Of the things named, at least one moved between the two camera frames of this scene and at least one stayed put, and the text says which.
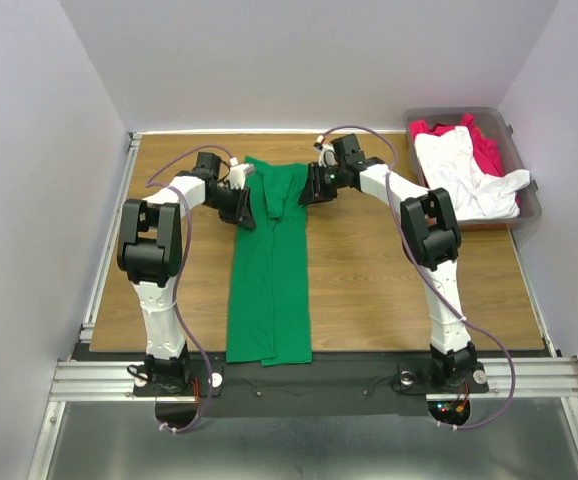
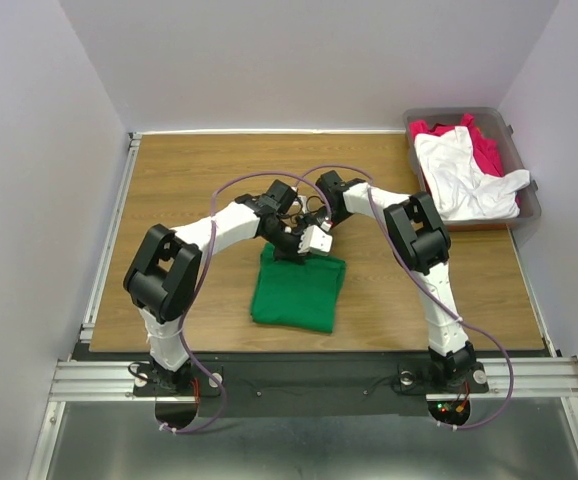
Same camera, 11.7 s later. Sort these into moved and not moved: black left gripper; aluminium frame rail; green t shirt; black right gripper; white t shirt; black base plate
Moved: black right gripper; black left gripper; green t shirt
Not moved: aluminium frame rail; white t shirt; black base plate
